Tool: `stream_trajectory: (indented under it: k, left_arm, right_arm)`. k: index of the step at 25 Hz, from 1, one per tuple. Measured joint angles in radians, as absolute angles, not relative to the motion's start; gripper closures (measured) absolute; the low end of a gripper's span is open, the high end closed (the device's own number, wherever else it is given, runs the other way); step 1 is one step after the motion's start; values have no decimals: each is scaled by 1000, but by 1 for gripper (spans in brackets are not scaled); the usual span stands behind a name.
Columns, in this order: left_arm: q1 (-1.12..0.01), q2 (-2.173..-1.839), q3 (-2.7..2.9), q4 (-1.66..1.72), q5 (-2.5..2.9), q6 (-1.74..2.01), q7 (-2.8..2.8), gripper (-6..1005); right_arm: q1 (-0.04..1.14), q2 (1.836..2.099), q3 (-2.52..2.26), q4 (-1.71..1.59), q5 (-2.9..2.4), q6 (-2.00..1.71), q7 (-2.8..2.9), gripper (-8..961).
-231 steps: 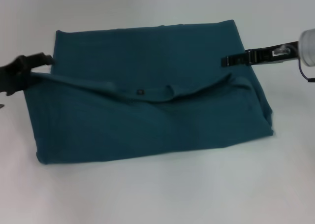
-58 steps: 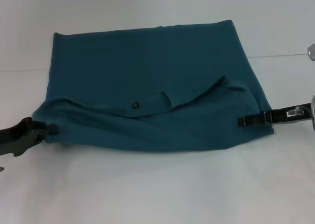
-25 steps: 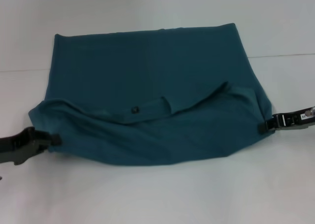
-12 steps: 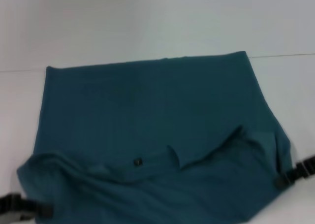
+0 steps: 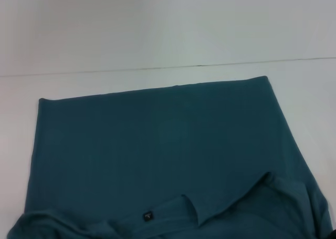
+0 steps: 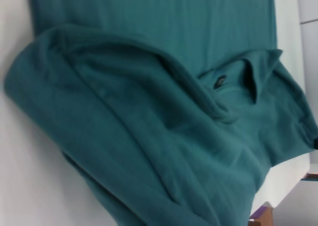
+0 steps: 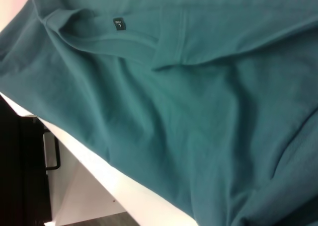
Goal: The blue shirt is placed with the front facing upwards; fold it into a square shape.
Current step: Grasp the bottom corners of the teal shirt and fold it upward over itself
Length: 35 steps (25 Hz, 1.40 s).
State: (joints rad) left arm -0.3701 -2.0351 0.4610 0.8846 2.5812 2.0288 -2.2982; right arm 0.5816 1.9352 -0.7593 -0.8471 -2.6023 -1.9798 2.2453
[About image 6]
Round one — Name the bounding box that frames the brown wooden frame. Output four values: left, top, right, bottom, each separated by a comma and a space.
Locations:
248, 172, 318, 226

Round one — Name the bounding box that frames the teal t-shirt with FREE print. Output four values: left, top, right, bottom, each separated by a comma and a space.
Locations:
3, 0, 318, 226

